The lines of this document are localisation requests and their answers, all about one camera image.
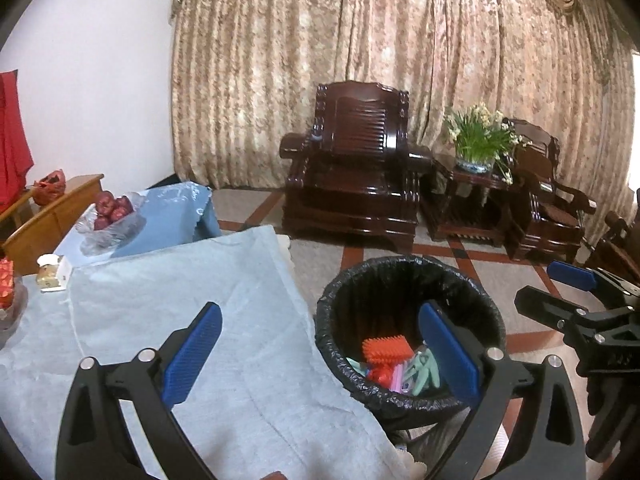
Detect black lined trash bin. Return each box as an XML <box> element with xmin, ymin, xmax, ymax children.
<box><xmin>314</xmin><ymin>254</ymin><xmax>509</xmax><ymax>430</ymax></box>

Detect clear glass plate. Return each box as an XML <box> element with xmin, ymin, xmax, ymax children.
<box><xmin>0</xmin><ymin>276</ymin><xmax>28</xmax><ymax>348</ymax></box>

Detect beige patterned curtain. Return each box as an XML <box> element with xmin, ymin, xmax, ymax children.
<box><xmin>171</xmin><ymin>0</ymin><xmax>637</xmax><ymax>239</ymax></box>

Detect potted green plant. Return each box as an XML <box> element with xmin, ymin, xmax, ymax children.
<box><xmin>446</xmin><ymin>103</ymin><xmax>528</xmax><ymax>185</ymax></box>

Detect gold tissue box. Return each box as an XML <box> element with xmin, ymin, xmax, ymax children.
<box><xmin>36</xmin><ymin>254</ymin><xmax>73</xmax><ymax>292</ymax></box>

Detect green rubber glove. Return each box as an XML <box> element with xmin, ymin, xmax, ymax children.
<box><xmin>400</xmin><ymin>349</ymin><xmax>442</xmax><ymax>396</ymax></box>

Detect red apples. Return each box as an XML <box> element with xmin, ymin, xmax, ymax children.
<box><xmin>93</xmin><ymin>191</ymin><xmax>134</xmax><ymax>231</ymax></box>

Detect dark wooden side table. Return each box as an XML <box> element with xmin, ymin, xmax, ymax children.
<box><xmin>420</xmin><ymin>154</ymin><xmax>509</xmax><ymax>247</ymax></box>

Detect wooden sideboard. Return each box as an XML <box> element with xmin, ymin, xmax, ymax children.
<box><xmin>1</xmin><ymin>174</ymin><xmax>104</xmax><ymax>276</ymax></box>

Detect light blue tablecloth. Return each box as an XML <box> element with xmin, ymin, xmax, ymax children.
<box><xmin>1</xmin><ymin>228</ymin><xmax>419</xmax><ymax>479</ymax></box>

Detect pink wrapper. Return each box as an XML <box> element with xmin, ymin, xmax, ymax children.
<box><xmin>390</xmin><ymin>363</ymin><xmax>404</xmax><ymax>393</ymax></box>

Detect dark wooden armchair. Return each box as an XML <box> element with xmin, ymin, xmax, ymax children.
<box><xmin>279</xmin><ymin>81</ymin><xmax>432</xmax><ymax>252</ymax></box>
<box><xmin>504</xmin><ymin>118</ymin><xmax>597</xmax><ymax>263</ymax></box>

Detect orange foam net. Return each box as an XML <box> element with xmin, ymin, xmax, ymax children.
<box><xmin>361</xmin><ymin>335</ymin><xmax>414</xmax><ymax>366</ymax></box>

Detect blue under-tablecloth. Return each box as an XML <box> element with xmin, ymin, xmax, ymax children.
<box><xmin>53</xmin><ymin>182</ymin><xmax>221</xmax><ymax>268</ymax></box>

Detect red snack packet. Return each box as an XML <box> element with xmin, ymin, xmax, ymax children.
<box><xmin>0</xmin><ymin>258</ymin><xmax>15</xmax><ymax>309</ymax></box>

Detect glass fruit bowl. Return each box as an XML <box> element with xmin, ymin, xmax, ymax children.
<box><xmin>75</xmin><ymin>191</ymin><xmax>146</xmax><ymax>256</ymax></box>

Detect red plastic bag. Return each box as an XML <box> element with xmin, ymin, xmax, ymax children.
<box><xmin>367</xmin><ymin>364</ymin><xmax>395</xmax><ymax>389</ymax></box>

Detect red cloth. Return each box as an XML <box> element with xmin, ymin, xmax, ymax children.
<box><xmin>0</xmin><ymin>70</ymin><xmax>34</xmax><ymax>211</ymax></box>

